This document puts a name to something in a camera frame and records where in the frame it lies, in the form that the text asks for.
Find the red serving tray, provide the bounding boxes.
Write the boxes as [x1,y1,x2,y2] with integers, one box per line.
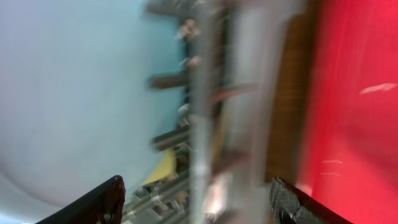
[297,0,397,223]

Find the yellow plastic cup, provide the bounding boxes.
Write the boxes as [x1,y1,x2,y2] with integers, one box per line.
[142,149,176,185]

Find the light blue plate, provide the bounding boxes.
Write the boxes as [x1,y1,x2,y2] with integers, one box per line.
[1,0,183,223]

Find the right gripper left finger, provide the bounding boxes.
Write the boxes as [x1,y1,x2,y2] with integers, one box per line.
[37,175,126,224]

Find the grey dishwasher rack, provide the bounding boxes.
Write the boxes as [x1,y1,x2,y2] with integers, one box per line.
[122,1,305,223]

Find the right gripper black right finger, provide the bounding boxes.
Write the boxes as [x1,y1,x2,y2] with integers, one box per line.
[269,177,351,224]

